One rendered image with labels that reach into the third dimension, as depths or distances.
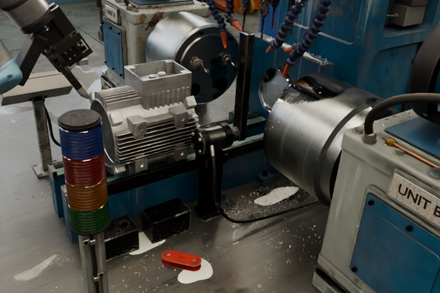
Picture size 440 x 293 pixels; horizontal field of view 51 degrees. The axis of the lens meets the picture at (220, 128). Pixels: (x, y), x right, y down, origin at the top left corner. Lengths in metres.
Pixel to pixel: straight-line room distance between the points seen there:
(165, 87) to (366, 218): 0.50
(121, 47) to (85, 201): 0.94
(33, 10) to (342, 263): 0.75
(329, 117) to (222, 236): 0.39
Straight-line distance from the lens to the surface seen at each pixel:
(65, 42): 0.98
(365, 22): 1.21
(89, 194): 0.70
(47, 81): 1.22
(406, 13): 1.32
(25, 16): 0.95
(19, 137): 1.54
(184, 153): 1.05
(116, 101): 1.00
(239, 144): 1.19
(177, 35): 1.35
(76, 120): 0.66
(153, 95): 1.00
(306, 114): 0.93
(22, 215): 1.20
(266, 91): 1.32
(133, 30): 1.50
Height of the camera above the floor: 1.51
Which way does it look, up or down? 28 degrees down
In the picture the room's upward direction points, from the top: 3 degrees clockwise
